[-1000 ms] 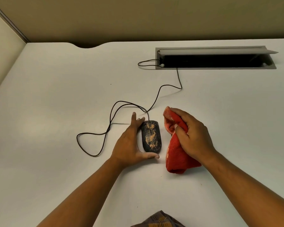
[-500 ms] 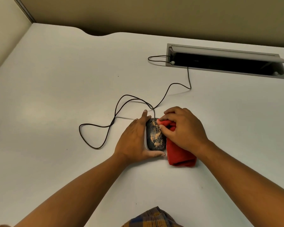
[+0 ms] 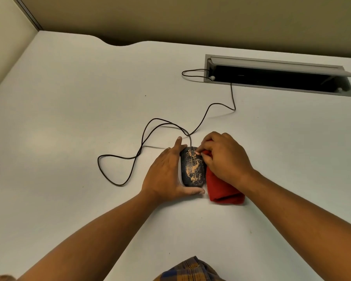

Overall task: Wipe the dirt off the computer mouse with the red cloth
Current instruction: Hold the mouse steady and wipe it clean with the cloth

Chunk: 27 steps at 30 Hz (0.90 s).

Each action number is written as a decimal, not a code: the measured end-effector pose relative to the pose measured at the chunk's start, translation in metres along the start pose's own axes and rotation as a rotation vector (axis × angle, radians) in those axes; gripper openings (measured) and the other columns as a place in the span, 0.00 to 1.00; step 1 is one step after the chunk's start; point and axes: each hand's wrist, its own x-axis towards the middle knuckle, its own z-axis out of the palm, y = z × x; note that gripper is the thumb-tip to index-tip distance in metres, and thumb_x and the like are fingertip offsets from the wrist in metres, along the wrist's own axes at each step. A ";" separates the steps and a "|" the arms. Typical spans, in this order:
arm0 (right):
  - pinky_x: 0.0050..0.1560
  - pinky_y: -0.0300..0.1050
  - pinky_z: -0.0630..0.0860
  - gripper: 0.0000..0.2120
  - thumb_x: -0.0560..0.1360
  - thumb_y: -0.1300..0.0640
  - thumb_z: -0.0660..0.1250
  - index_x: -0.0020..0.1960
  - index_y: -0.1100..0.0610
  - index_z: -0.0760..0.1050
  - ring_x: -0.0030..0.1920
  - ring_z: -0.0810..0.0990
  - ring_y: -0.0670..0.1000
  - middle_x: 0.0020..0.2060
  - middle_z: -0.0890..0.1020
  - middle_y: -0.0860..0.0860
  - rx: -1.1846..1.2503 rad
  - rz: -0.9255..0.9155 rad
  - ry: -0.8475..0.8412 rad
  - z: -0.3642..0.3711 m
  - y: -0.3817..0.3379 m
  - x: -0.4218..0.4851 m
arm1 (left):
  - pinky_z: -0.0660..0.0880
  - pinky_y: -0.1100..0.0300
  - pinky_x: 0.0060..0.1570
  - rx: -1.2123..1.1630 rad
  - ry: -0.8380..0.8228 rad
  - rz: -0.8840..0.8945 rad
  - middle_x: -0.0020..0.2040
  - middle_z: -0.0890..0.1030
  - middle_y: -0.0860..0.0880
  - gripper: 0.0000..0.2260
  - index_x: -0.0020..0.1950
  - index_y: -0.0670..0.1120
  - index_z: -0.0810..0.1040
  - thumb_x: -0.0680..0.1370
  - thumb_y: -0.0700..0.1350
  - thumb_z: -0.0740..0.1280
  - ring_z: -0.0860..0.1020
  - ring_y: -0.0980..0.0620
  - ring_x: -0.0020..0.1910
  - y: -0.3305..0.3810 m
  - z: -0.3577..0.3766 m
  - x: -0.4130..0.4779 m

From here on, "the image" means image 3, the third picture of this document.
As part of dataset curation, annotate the black mouse cable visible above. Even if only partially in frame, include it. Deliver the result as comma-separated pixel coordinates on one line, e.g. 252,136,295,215
97,69,236,187

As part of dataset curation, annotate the person's right forearm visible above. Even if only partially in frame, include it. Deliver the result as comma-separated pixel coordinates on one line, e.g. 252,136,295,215
239,169,351,281

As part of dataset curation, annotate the wide beige partition panel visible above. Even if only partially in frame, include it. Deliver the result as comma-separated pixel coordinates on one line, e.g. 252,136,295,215
17,0,351,59

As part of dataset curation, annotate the person's left hand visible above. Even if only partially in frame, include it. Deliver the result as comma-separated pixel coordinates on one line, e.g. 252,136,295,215
140,136,206,202

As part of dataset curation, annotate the person's right hand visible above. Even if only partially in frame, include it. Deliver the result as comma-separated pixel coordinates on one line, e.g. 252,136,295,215
196,131,257,193

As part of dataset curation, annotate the grey metal partition post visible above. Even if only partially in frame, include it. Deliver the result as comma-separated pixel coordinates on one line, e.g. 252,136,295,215
11,0,44,31

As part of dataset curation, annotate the black computer mouse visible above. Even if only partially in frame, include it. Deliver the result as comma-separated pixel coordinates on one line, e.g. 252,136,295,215
180,146,207,188

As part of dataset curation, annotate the person's left forearm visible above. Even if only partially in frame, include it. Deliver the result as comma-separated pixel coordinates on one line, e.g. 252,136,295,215
17,190,161,281

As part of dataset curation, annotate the red cloth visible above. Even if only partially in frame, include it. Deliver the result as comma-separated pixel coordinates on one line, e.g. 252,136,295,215
202,149,246,205

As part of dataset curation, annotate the cream rounded divider panel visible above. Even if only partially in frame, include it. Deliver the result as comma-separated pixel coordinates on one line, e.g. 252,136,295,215
0,0,39,100

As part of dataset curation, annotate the grey desk cable tray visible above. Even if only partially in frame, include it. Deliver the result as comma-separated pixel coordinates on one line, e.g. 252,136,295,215
204,54,351,98

